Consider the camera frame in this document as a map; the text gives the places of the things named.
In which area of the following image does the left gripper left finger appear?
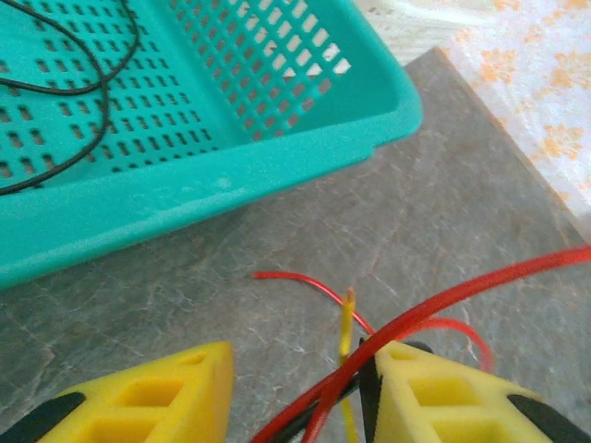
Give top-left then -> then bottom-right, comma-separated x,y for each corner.
0,341 -> 235,443

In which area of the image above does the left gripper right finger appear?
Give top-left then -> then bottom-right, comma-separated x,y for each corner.
358,340 -> 591,443

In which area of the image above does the thin yellow cable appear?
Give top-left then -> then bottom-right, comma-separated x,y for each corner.
339,286 -> 362,443

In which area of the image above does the thin black cable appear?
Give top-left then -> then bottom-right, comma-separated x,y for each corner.
271,377 -> 370,443
0,0 -> 140,196

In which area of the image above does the teal perforated plastic basket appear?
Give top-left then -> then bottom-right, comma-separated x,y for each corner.
0,0 -> 425,290

